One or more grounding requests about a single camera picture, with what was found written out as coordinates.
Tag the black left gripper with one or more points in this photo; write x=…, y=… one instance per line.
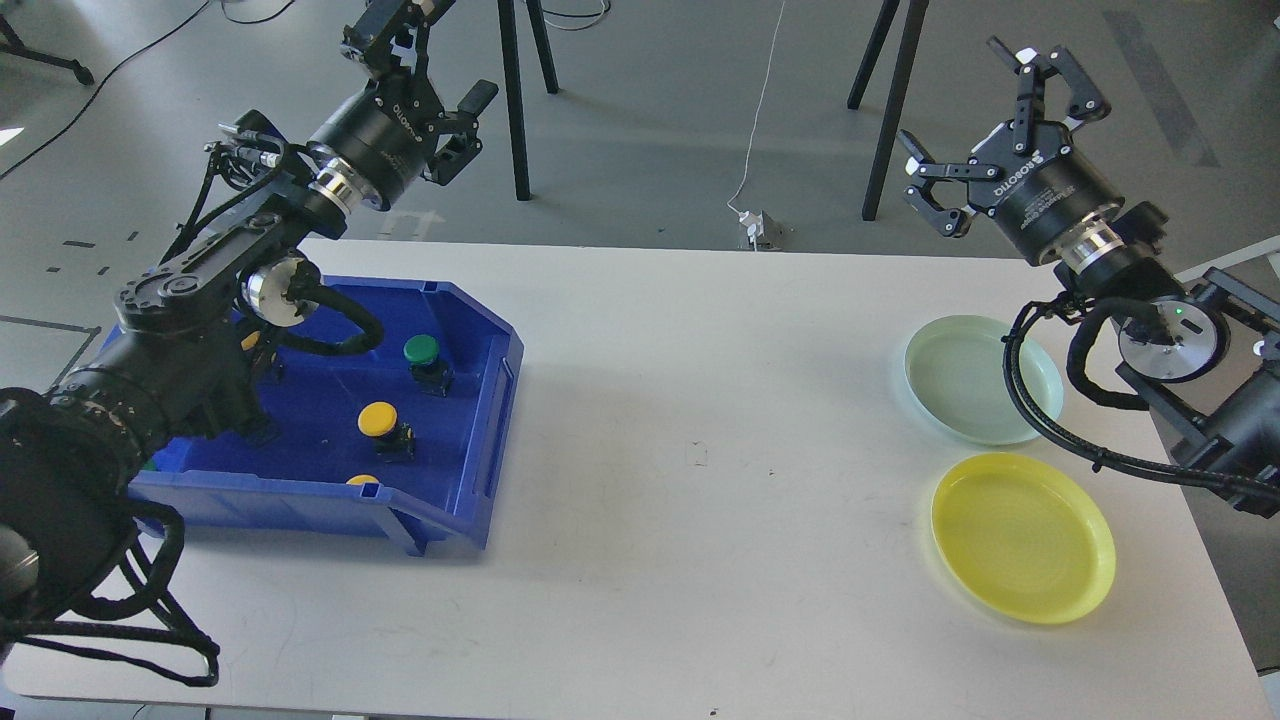
x=376, y=139

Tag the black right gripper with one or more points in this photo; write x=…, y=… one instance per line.
x=1050, y=195

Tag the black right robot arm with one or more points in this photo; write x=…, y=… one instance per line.
x=1204, y=359

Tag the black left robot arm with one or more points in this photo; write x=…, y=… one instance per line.
x=81, y=557

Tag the light green plate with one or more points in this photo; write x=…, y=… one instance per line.
x=954, y=372

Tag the green push button right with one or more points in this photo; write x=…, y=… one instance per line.
x=428, y=368

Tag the yellow plate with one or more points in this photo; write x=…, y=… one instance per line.
x=1021, y=537

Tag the black stand legs left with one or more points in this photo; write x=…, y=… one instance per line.
x=508, y=37

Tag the black stand legs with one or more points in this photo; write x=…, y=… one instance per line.
x=911, y=32
x=508, y=37

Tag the black stand legs right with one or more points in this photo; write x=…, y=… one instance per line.
x=911, y=32

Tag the white power adapter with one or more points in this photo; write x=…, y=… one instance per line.
x=760, y=232

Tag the blue plastic bin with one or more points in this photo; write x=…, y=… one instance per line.
x=297, y=480

